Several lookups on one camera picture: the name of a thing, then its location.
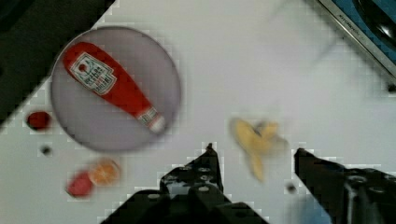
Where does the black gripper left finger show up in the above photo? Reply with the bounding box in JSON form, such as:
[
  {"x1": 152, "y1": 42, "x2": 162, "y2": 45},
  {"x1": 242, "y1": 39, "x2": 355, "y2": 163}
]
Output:
[{"x1": 100, "y1": 144, "x2": 268, "y2": 224}]

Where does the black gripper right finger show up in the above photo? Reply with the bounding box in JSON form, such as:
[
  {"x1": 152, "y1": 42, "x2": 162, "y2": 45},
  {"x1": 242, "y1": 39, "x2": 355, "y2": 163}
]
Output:
[{"x1": 294, "y1": 148, "x2": 396, "y2": 224}]

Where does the red ketchup bottle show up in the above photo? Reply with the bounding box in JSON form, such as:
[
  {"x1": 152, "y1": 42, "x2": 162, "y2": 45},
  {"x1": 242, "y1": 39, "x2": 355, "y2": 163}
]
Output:
[{"x1": 63, "y1": 42, "x2": 166, "y2": 133}]

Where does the silver black toaster oven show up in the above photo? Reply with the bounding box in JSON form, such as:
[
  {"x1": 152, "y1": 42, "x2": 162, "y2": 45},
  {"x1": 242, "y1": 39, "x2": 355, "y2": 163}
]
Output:
[{"x1": 314, "y1": 0, "x2": 396, "y2": 82}]

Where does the large red strawberry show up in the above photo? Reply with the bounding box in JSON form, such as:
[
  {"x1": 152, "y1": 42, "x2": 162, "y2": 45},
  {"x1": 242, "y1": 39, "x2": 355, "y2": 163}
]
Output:
[{"x1": 66, "y1": 172, "x2": 93, "y2": 198}]

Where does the yellow plush banana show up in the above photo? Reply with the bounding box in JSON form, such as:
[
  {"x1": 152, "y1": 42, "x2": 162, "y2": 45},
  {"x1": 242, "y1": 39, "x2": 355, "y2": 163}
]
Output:
[{"x1": 232, "y1": 119, "x2": 288, "y2": 182}]

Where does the orange slice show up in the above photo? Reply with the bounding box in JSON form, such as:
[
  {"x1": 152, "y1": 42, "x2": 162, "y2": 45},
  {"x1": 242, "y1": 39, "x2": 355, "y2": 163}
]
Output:
[{"x1": 88, "y1": 160, "x2": 120, "y2": 187}]

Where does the small red strawberry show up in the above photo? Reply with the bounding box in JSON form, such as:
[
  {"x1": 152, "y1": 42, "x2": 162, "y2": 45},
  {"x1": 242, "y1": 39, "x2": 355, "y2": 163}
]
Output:
[{"x1": 26, "y1": 111, "x2": 51, "y2": 131}]

